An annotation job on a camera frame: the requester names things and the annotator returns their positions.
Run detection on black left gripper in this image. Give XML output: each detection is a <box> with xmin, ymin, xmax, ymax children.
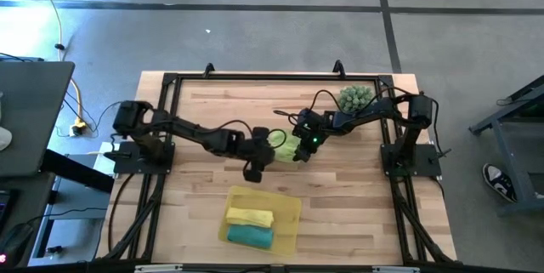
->
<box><xmin>237</xmin><ymin>126</ymin><xmax>277</xmax><ymax>184</ymax></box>

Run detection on green microfiber towel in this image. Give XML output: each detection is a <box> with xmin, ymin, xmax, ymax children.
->
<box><xmin>267</xmin><ymin>128</ymin><xmax>303</xmax><ymax>164</ymax></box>

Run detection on yellow microfiber towel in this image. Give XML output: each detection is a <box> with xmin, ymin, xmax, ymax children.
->
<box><xmin>224</xmin><ymin>207</ymin><xmax>275</xmax><ymax>229</ymax></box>

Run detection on yellow translucent plastic basket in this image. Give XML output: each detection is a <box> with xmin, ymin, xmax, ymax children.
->
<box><xmin>218</xmin><ymin>185</ymin><xmax>303</xmax><ymax>258</ymax></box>

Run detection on teal microfiber towel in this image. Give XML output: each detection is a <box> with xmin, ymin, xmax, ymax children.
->
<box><xmin>226</xmin><ymin>224</ymin><xmax>275</xmax><ymax>250</ymax></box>

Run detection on potted green succulent plant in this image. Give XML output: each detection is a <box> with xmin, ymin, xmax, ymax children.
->
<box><xmin>337</xmin><ymin>84</ymin><xmax>376</xmax><ymax>115</ymax></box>

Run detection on yellow power strip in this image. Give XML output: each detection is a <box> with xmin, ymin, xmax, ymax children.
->
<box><xmin>69</xmin><ymin>120</ymin><xmax>89</xmax><ymax>137</ymax></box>

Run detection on black desk crossbar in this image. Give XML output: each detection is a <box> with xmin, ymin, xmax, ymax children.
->
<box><xmin>40</xmin><ymin>149</ymin><xmax>116</xmax><ymax>193</ymax></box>

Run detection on grey low cabinet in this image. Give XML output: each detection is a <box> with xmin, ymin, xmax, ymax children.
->
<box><xmin>27</xmin><ymin>153</ymin><xmax>112</xmax><ymax>265</ymax></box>

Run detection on person's shoe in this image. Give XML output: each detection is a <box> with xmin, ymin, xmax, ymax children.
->
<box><xmin>481</xmin><ymin>162</ymin><xmax>519</xmax><ymax>204</ymax></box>

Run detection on grey metal cart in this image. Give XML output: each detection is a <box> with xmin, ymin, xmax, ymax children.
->
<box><xmin>468</xmin><ymin>75</ymin><xmax>544</xmax><ymax>217</ymax></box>

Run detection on dark grey desk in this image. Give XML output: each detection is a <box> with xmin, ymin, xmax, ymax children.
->
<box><xmin>0</xmin><ymin>60</ymin><xmax>77</xmax><ymax>179</ymax></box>

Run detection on white computer mouse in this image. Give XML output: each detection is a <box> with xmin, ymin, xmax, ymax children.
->
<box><xmin>0</xmin><ymin>126</ymin><xmax>13</xmax><ymax>152</ymax></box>

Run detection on black computer mouse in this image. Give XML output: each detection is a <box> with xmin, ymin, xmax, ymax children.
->
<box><xmin>0</xmin><ymin>221</ymin><xmax>36</xmax><ymax>268</ymax></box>

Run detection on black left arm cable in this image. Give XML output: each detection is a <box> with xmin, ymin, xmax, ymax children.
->
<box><xmin>216</xmin><ymin>118</ymin><xmax>288</xmax><ymax>151</ymax></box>

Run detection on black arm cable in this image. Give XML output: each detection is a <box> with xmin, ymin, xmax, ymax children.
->
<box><xmin>216</xmin><ymin>118</ymin><xmax>288</xmax><ymax>151</ymax></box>
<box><xmin>273</xmin><ymin>86</ymin><xmax>426</xmax><ymax>126</ymax></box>

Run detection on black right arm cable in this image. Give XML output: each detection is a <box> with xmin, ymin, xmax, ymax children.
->
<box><xmin>273</xmin><ymin>86</ymin><xmax>426</xmax><ymax>126</ymax></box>

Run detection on black aluminium table frame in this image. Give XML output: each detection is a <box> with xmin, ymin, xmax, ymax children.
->
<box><xmin>96</xmin><ymin>59</ymin><xmax>458</xmax><ymax>265</ymax></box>

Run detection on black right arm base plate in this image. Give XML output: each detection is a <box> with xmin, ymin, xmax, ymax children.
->
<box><xmin>380</xmin><ymin>143</ymin><xmax>443</xmax><ymax>177</ymax></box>

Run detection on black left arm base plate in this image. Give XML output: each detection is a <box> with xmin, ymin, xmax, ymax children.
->
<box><xmin>112</xmin><ymin>140</ymin><xmax>176</xmax><ymax>175</ymax></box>

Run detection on silver metal bracket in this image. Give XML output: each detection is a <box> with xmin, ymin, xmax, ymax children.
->
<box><xmin>134</xmin><ymin>264</ymin><xmax>184</xmax><ymax>273</ymax></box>
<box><xmin>373</xmin><ymin>266</ymin><xmax>420</xmax><ymax>273</ymax></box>

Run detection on yellow floor power cable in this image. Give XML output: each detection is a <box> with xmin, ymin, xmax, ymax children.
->
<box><xmin>27</xmin><ymin>0</ymin><xmax>88</xmax><ymax>132</ymax></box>

